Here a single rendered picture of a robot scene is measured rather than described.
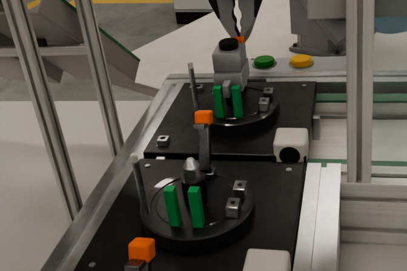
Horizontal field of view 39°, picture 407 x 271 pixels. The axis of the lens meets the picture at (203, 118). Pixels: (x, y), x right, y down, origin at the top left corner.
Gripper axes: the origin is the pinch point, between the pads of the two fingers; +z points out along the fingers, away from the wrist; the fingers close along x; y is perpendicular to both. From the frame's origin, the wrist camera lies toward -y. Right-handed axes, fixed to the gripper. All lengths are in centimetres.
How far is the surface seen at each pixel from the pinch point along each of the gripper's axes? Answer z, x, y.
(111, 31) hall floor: 108, 164, 298
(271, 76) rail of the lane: 10.7, -3.5, 7.7
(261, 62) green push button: 9.4, -1.3, 11.6
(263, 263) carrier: 7.4, -9.5, -43.8
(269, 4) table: 21, 7, 81
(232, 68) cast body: 0.3, -0.8, -11.0
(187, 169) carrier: 2.3, 0.2, -34.9
